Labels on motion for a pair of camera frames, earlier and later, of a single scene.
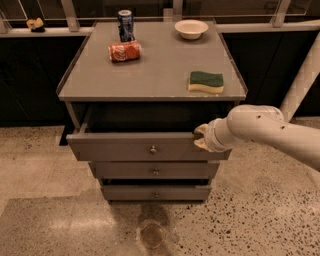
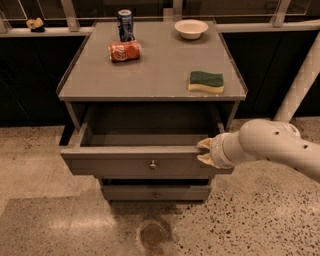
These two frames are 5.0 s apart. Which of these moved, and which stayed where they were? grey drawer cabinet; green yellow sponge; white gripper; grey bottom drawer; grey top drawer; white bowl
Moved: white gripper; grey top drawer
Stayed: green yellow sponge; grey drawer cabinet; white bowl; grey bottom drawer
